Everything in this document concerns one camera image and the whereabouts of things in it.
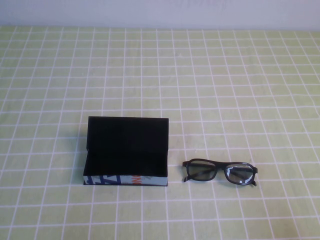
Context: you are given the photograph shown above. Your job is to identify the black glasses case printed sides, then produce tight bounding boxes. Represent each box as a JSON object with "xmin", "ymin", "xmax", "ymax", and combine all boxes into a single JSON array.
[{"xmin": 82, "ymin": 115, "xmax": 171, "ymax": 188}]

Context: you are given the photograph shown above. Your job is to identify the black framed glasses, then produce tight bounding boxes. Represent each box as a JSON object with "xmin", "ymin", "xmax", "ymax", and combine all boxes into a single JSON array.
[{"xmin": 182, "ymin": 158, "xmax": 258, "ymax": 188}]

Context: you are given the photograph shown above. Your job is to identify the green white checked tablecloth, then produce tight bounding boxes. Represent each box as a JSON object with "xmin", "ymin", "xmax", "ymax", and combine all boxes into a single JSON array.
[{"xmin": 0, "ymin": 24, "xmax": 320, "ymax": 240}]

